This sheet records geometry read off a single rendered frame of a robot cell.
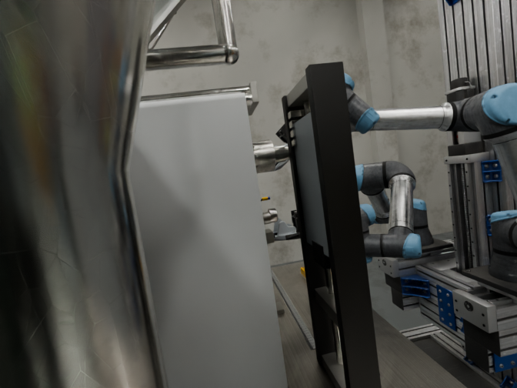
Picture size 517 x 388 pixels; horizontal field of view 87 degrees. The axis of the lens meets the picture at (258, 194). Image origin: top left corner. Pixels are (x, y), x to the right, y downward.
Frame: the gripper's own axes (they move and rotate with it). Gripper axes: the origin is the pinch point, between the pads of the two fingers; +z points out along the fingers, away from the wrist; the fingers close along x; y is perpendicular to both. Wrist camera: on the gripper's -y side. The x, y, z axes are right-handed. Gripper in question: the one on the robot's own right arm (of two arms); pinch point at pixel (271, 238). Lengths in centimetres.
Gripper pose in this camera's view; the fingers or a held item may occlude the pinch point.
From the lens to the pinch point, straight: 89.4
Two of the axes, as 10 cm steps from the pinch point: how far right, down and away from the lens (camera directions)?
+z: -9.8, 1.5, -1.4
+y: -1.4, -9.9, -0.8
